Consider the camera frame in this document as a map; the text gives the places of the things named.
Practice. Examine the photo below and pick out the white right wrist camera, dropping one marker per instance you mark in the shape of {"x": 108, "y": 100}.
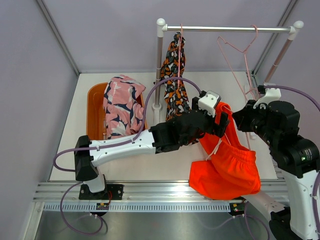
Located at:
{"x": 270, "y": 93}

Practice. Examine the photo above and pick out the black orange patterned shorts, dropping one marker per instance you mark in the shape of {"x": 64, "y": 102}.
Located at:
{"x": 175, "y": 94}

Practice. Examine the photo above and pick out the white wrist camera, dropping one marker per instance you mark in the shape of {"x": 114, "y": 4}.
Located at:
{"x": 208, "y": 102}
{"x": 270, "y": 93}

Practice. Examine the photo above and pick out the pink hanger under patterned shorts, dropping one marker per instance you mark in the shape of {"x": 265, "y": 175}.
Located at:
{"x": 179, "y": 50}

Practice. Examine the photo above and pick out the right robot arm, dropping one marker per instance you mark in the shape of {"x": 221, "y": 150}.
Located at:
{"x": 298, "y": 158}

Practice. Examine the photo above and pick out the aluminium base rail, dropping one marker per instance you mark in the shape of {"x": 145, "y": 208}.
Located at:
{"x": 152, "y": 196}

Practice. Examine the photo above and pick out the silver clothes rack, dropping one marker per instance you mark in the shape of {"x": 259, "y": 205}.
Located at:
{"x": 292, "y": 31}

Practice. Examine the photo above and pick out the orange plastic basket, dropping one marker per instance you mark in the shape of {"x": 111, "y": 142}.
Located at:
{"x": 96, "y": 124}

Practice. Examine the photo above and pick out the pink navy patterned shorts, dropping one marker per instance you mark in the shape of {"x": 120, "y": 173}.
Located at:
{"x": 123, "y": 112}

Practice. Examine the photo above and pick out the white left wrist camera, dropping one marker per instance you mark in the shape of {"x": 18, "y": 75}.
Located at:
{"x": 208, "y": 102}

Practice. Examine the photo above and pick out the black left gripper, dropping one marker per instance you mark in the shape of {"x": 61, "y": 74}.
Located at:
{"x": 211, "y": 129}

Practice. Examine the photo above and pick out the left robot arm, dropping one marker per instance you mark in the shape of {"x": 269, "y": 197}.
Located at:
{"x": 164, "y": 137}

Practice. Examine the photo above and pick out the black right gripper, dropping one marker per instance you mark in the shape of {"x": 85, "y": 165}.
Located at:
{"x": 241, "y": 117}

